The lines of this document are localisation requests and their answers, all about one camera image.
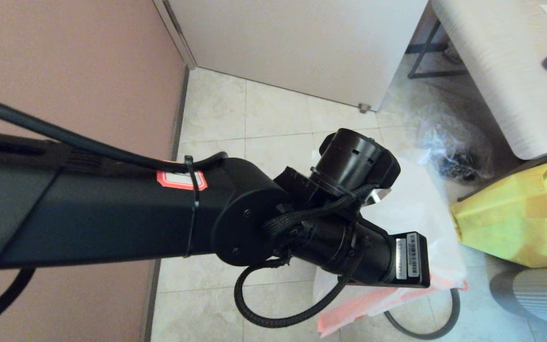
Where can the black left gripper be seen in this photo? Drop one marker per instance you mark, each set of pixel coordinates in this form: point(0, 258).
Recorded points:
point(363, 251)

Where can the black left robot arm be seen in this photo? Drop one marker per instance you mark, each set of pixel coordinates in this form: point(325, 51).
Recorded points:
point(112, 213)

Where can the clear plastic bag with dark items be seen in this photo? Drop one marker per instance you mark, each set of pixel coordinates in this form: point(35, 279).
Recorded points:
point(454, 147)

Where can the yellow fabric bag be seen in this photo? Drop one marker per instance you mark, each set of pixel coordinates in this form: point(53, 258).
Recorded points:
point(506, 223)

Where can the white ribbed round stool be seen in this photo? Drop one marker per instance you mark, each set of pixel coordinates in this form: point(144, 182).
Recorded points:
point(544, 297)

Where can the white door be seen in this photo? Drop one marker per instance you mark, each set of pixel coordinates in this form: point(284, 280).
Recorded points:
point(302, 42)

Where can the light wood grain table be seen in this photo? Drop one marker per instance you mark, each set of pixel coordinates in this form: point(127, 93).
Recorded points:
point(501, 71)

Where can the grey metal baseboard strip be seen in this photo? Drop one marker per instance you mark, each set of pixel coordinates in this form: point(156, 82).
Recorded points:
point(179, 118)

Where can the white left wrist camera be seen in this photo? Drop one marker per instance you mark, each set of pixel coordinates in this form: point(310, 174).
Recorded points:
point(378, 194)

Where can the small metal door bracket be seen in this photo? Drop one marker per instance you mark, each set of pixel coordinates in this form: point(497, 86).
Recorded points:
point(364, 108)

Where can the white door frame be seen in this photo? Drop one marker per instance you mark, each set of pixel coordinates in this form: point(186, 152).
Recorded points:
point(181, 38)

